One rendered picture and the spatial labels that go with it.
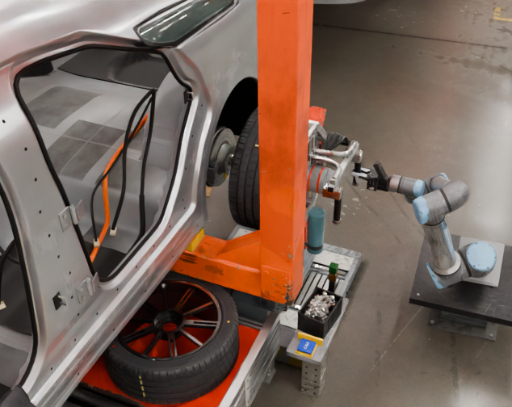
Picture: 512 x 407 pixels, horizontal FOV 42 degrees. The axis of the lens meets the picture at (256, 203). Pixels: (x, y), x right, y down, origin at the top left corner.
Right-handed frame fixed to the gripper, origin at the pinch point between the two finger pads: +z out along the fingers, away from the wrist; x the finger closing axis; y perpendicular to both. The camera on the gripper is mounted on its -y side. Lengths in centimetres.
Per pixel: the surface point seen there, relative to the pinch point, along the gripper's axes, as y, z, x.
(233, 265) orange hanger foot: 15, 35, -76
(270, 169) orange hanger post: -45, 16, -76
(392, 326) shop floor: 83, -36, -22
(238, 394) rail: 48, 13, -120
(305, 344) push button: 35, -8, -92
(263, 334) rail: 44, 15, -87
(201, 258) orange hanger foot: 16, 52, -76
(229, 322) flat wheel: 33, 29, -95
